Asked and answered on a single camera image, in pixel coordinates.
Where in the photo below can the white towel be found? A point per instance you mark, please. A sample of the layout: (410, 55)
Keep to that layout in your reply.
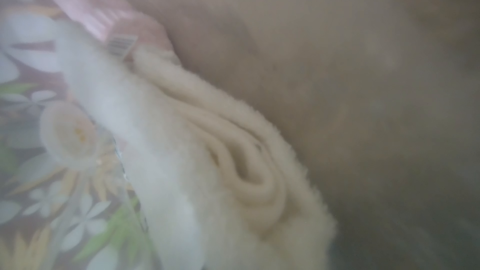
(218, 185)

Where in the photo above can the pink towel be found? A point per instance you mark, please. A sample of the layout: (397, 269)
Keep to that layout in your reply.
(117, 24)

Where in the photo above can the clear plastic vacuum bag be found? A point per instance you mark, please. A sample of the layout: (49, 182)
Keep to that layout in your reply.
(65, 203)

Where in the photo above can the white vacuum bag valve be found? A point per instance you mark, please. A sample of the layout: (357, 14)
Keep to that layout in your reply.
(69, 135)

